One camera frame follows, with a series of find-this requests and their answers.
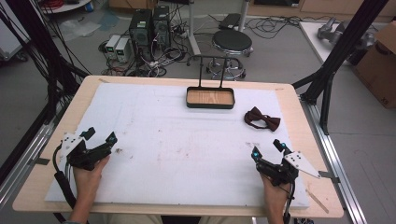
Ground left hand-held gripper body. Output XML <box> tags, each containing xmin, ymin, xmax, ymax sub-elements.
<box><xmin>60</xmin><ymin>132</ymin><xmax>113</xmax><ymax>172</ymax></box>

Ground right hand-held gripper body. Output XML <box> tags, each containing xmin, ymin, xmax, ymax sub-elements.
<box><xmin>255</xmin><ymin>150</ymin><xmax>322</xmax><ymax>188</ymax></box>

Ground dark red bow tie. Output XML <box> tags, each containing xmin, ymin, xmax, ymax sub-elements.
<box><xmin>243</xmin><ymin>105</ymin><xmax>282</xmax><ymax>133</ymax></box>

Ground black stand with wooden tray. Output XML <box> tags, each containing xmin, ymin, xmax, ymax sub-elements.
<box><xmin>185</xmin><ymin>54</ymin><xmax>236</xmax><ymax>110</ymax></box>

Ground person's right hand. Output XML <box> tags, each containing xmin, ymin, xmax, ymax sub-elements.
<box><xmin>259</xmin><ymin>174</ymin><xmax>292</xmax><ymax>213</ymax></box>

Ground person's left hand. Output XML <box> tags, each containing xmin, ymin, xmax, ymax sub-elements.
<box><xmin>72</xmin><ymin>155</ymin><xmax>111</xmax><ymax>201</ymax></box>

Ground thin wooden stick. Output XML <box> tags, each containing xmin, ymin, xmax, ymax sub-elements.
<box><xmin>305</xmin><ymin>189</ymin><xmax>331</xmax><ymax>215</ymax></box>

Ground white foam mat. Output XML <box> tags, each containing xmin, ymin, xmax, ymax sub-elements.
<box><xmin>44</xmin><ymin>82</ymin><xmax>311</xmax><ymax>210</ymax></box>

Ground white power supply box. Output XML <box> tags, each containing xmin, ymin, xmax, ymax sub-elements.
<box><xmin>114</xmin><ymin>37</ymin><xmax>131</xmax><ymax>63</ymax></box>
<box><xmin>105</xmin><ymin>34</ymin><xmax>121</xmax><ymax>61</ymax></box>

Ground clear plastic sheet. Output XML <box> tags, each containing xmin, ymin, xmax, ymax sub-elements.
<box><xmin>58</xmin><ymin>18</ymin><xmax>103</xmax><ymax>43</ymax></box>

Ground black computer tower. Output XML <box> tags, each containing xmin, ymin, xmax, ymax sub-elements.
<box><xmin>151</xmin><ymin>5</ymin><xmax>172</xmax><ymax>51</ymax></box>
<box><xmin>128</xmin><ymin>8</ymin><xmax>154</xmax><ymax>61</ymax></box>

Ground black round stool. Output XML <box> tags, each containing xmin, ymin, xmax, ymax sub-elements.
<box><xmin>205</xmin><ymin>29</ymin><xmax>254</xmax><ymax>81</ymax></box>

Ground brown cardboard box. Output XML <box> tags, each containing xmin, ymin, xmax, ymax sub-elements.
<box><xmin>352</xmin><ymin>21</ymin><xmax>396</xmax><ymax>109</ymax></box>

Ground grey machine part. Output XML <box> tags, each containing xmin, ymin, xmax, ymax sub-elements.
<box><xmin>317</xmin><ymin>16</ymin><xmax>347</xmax><ymax>45</ymax></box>

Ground round white table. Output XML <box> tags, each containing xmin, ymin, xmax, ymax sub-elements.
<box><xmin>39</xmin><ymin>0</ymin><xmax>93</xmax><ymax>15</ymax></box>

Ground black flat device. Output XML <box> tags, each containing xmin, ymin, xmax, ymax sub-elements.
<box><xmin>218</xmin><ymin>12</ymin><xmax>243</xmax><ymax>32</ymax></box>

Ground white table leg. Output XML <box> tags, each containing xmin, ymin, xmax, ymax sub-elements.
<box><xmin>186</xmin><ymin>0</ymin><xmax>203</xmax><ymax>58</ymax></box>

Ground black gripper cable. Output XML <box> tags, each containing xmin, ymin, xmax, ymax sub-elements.
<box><xmin>282</xmin><ymin>181</ymin><xmax>297</xmax><ymax>224</ymax></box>
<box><xmin>51</xmin><ymin>144</ymin><xmax>78</xmax><ymax>210</ymax></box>

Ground aluminium rail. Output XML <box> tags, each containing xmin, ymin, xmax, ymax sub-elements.
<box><xmin>299</xmin><ymin>94</ymin><xmax>369</xmax><ymax>224</ymax></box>
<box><xmin>0</xmin><ymin>120</ymin><xmax>61</xmax><ymax>207</ymax></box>

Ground tangle of floor cables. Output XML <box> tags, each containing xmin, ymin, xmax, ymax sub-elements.
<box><xmin>98</xmin><ymin>18</ymin><xmax>191</xmax><ymax>77</ymax></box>

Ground black metal frame post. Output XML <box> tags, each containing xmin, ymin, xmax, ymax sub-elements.
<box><xmin>291</xmin><ymin>0</ymin><xmax>390</xmax><ymax>136</ymax></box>
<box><xmin>0</xmin><ymin>0</ymin><xmax>90</xmax><ymax>126</ymax></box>

